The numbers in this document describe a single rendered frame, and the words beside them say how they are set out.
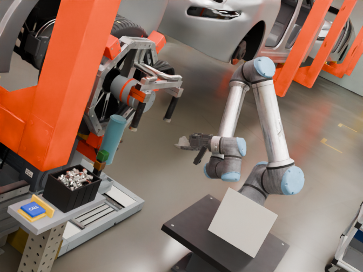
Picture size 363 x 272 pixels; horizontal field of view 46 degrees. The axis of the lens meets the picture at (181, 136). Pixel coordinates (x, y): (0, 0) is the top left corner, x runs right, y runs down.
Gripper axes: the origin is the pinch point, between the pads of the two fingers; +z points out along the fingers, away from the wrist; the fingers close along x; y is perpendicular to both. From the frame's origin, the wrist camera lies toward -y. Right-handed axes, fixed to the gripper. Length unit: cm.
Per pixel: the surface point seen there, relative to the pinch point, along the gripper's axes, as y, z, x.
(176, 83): 32.1, 2.9, -9.3
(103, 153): 5.0, 17.7, 42.7
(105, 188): -34, 57, -16
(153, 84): 34.0, 4.4, 16.3
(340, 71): -17, -35, -970
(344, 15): 95, -57, -551
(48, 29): 63, 72, 6
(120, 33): 59, 23, 13
